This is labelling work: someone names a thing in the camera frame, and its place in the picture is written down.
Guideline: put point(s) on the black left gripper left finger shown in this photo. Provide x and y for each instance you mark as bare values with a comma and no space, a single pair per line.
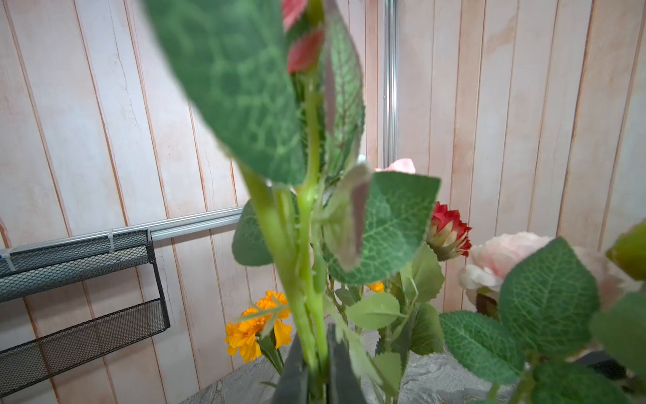
293,384

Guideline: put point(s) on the red flower stem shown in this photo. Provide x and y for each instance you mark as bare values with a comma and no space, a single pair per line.
448,235

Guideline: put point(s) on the black mesh wall basket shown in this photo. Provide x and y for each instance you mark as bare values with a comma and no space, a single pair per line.
85,309

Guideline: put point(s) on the orange marigold flower stem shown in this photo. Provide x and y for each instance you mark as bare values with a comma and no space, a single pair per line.
261,330

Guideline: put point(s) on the small pink rosebud stem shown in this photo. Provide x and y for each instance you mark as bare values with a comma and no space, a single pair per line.
403,165

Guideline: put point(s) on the light pink peony stem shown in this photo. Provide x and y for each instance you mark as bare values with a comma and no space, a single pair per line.
560,324

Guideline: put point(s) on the pink orange peony stem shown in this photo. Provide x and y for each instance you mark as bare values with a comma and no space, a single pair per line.
280,85

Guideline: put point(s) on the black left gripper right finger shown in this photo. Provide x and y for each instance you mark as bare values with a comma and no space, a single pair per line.
343,387

